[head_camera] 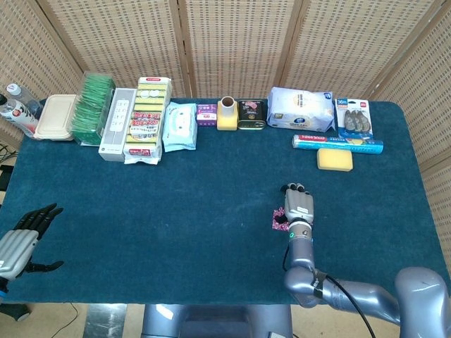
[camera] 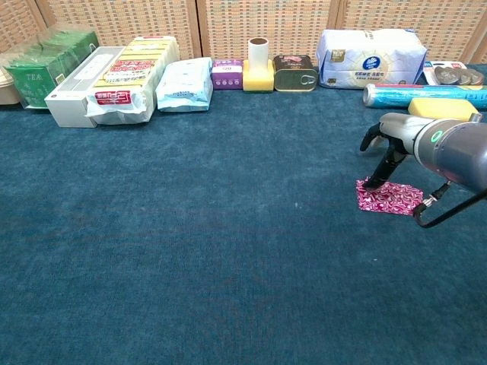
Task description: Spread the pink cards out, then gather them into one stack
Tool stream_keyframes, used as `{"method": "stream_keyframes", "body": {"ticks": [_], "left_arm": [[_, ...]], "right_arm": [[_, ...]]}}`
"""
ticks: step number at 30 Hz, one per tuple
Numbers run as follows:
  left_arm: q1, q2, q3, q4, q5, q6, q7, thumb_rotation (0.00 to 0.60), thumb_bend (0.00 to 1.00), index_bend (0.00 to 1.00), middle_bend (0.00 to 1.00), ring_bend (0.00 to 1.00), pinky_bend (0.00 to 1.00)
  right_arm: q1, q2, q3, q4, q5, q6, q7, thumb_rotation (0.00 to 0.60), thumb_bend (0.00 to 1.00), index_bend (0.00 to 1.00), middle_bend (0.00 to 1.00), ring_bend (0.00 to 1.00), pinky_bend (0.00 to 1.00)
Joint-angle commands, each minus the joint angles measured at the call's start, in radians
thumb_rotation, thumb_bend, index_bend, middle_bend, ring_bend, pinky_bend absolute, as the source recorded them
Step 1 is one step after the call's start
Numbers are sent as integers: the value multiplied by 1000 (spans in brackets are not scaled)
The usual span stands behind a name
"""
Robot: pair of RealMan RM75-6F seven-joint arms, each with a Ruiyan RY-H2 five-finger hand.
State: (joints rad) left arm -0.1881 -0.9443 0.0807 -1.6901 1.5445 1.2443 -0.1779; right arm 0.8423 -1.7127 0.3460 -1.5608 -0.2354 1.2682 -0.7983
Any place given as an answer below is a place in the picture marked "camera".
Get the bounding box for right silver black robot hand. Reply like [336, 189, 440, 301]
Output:
[359, 112, 434, 190]

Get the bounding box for blue food wrap roll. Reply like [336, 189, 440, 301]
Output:
[363, 83, 487, 112]

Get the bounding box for loose yellow sponge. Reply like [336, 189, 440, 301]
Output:
[407, 97, 482, 122]

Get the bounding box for white tissue pack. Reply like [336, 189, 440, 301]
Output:
[316, 28, 428, 90]

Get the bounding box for black gold luncheon meat can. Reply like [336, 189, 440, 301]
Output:
[272, 55, 319, 93]

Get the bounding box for yellow sponge under tube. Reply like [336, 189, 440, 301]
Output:
[242, 59, 275, 94]

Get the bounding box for woven bamboo folding screen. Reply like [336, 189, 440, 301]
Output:
[0, 0, 487, 65]

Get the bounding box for small purple box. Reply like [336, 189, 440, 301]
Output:
[211, 59, 244, 91]

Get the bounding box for light blue wet wipes pack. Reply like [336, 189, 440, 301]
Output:
[155, 56, 214, 113]

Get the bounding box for yellow red snack package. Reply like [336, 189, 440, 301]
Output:
[85, 36, 180, 125]

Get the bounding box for dark teal table cloth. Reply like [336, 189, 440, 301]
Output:
[0, 64, 487, 365]

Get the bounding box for white power strip box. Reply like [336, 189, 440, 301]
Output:
[44, 46, 126, 129]

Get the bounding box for clear box green tea bags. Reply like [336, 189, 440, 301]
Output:
[3, 26, 100, 110]

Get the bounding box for beige lunch box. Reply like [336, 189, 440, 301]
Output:
[0, 52, 24, 106]

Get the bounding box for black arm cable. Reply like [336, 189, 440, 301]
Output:
[412, 180, 487, 229]

